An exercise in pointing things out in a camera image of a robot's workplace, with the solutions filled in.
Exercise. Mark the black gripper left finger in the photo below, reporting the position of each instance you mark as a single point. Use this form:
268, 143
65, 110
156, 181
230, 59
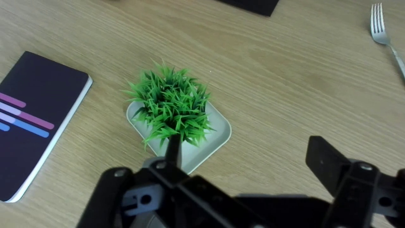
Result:
173, 150

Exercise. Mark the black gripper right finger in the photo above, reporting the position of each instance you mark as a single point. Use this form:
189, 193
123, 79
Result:
328, 164

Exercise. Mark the artificial grass in white pot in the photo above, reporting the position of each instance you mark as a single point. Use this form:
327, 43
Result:
172, 105

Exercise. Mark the dark navy striped notebook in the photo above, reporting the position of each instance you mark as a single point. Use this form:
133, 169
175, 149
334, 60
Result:
33, 117

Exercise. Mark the silver fork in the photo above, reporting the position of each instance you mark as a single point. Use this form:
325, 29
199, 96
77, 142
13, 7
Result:
381, 31

